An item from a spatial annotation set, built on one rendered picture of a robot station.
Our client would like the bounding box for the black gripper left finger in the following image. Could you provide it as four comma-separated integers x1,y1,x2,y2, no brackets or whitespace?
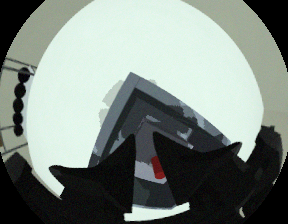
48,133,136,214

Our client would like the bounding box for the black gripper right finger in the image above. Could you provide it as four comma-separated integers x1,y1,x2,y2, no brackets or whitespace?
153,131,242,206

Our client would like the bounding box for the dark red peg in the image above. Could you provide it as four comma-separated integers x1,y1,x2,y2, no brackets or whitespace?
151,156,165,180

